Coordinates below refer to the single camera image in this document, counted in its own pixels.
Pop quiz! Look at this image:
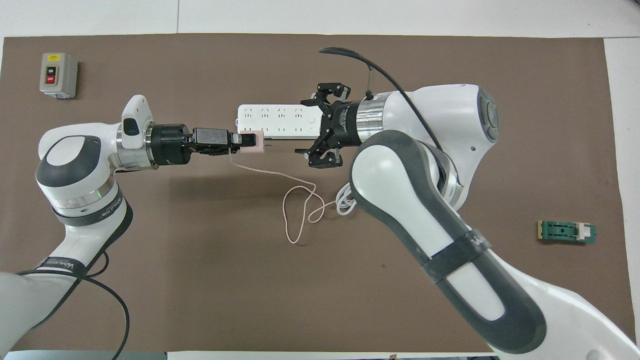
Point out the pink charger adapter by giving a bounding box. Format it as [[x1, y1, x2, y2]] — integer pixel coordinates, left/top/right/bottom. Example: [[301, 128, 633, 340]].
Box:
[[239, 130, 273, 155]]

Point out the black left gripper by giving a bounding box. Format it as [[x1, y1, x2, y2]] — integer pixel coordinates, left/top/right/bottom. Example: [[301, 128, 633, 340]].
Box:
[[150, 124, 242, 167]]

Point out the white power cord with plug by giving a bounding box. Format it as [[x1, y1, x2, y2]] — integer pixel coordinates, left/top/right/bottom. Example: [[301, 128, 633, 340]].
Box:
[[336, 182, 357, 217]]

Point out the pink charging cable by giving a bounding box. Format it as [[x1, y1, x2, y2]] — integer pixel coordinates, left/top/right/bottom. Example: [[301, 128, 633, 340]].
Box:
[[227, 150, 338, 245]]

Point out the grey on-off switch box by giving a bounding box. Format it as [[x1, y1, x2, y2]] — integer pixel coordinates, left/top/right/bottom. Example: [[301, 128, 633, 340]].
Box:
[[39, 52, 79, 99]]

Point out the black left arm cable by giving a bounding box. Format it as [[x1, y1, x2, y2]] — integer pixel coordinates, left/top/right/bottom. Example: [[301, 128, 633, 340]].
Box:
[[15, 252, 132, 360]]

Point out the white power strip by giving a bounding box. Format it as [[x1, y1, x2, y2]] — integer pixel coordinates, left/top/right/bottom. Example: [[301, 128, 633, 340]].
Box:
[[236, 104, 326, 140]]

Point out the brown table mat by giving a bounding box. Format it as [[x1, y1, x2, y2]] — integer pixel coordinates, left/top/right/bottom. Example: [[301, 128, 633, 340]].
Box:
[[0, 33, 637, 353]]

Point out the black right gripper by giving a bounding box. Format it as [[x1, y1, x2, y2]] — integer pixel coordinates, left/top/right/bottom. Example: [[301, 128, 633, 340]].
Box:
[[295, 82, 361, 169]]

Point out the green and white connector block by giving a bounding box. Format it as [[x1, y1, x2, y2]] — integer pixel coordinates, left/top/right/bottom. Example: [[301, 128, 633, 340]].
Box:
[[537, 220, 597, 246]]

